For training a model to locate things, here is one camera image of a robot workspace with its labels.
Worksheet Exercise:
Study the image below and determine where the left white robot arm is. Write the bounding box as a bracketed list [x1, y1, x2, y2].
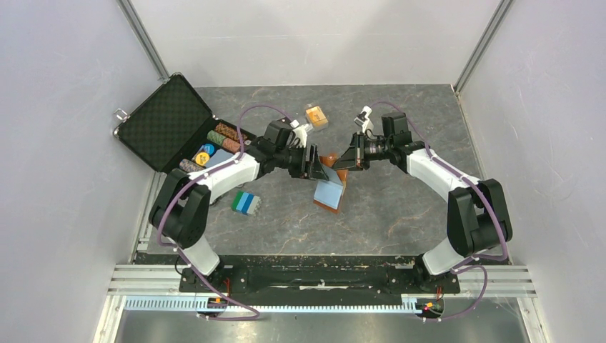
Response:
[149, 119, 329, 292]

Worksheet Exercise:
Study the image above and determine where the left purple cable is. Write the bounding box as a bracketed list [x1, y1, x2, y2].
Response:
[156, 104, 294, 322]

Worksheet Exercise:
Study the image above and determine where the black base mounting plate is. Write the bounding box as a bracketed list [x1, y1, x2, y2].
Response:
[206, 255, 460, 295]

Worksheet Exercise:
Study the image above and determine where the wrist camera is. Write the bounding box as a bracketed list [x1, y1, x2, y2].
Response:
[289, 119, 313, 148]
[354, 106, 374, 134]

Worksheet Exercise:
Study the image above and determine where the black aluminium poker chip case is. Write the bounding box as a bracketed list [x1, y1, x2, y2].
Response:
[114, 74, 238, 193]

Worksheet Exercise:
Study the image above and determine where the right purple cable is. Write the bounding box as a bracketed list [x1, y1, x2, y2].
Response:
[369, 100, 510, 323]

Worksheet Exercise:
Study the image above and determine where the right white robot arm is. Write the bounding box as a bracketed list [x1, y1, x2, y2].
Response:
[333, 107, 512, 292]

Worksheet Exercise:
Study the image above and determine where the white slotted cable duct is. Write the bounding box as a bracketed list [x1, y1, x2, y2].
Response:
[124, 295, 434, 314]

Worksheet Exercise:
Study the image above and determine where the brown leather card holder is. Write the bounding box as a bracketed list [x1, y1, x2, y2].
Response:
[313, 152, 349, 214]

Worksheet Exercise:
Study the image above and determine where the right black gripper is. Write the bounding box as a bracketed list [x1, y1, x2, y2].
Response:
[332, 131, 393, 172]

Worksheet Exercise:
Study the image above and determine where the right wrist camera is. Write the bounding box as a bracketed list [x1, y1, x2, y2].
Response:
[354, 106, 374, 134]

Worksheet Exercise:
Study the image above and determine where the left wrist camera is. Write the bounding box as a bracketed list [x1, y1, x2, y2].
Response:
[289, 119, 313, 148]

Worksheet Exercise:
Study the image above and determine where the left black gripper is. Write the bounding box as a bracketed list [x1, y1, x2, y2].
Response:
[274, 144, 329, 182]

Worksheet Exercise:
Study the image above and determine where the purple cable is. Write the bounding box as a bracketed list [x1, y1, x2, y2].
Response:
[156, 104, 294, 322]
[369, 100, 510, 323]

